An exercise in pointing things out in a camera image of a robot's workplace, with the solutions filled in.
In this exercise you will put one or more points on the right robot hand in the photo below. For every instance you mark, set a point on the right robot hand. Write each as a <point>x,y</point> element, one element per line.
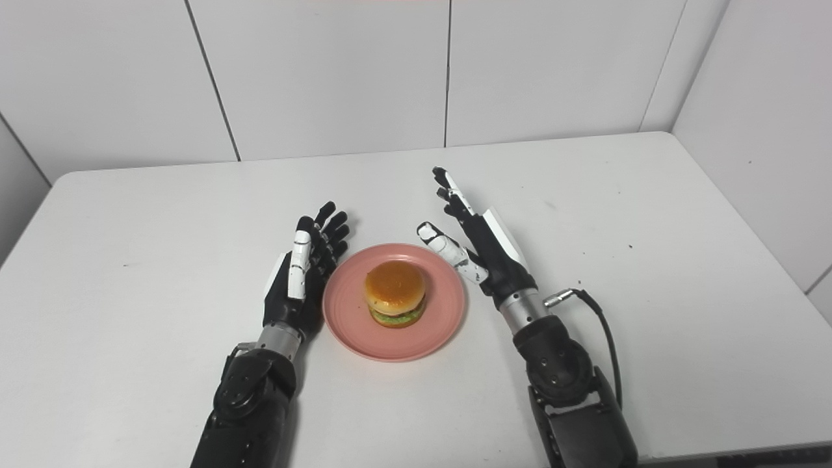
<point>487,253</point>

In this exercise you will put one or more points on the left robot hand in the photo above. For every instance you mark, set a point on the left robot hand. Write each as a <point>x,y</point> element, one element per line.
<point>296,286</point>

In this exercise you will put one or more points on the pink round plate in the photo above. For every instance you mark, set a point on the pink round plate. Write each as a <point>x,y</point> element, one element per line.
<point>442,312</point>

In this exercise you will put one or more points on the toy hamburger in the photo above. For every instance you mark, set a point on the toy hamburger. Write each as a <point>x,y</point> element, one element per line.
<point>395,292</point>

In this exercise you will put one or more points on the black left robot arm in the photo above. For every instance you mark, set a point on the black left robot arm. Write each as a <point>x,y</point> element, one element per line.
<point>253,403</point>

